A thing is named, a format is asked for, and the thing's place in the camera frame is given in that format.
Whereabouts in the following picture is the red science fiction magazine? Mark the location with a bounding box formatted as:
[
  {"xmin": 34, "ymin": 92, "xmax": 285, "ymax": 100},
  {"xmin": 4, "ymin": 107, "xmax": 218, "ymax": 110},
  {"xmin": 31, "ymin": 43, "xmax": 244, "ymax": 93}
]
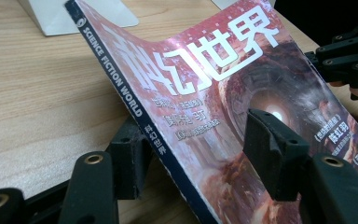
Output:
[{"xmin": 64, "ymin": 0, "xmax": 358, "ymax": 224}]

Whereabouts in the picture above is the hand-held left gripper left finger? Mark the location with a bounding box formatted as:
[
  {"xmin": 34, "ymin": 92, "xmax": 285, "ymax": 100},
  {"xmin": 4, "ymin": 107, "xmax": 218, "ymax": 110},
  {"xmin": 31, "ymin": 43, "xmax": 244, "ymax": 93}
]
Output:
[{"xmin": 106, "ymin": 115, "xmax": 153, "ymax": 201}]

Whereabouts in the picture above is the white expandable bookend rack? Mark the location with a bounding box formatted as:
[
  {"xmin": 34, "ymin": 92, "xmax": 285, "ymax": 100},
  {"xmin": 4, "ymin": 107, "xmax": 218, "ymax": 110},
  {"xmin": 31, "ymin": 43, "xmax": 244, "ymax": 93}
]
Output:
[{"xmin": 18, "ymin": 0, "xmax": 276, "ymax": 37}]

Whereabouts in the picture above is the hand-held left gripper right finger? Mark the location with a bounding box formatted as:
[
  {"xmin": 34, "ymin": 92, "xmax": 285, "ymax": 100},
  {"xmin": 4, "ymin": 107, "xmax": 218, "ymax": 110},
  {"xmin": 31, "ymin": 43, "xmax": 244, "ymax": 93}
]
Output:
[{"xmin": 242, "ymin": 107, "xmax": 312, "ymax": 203}]

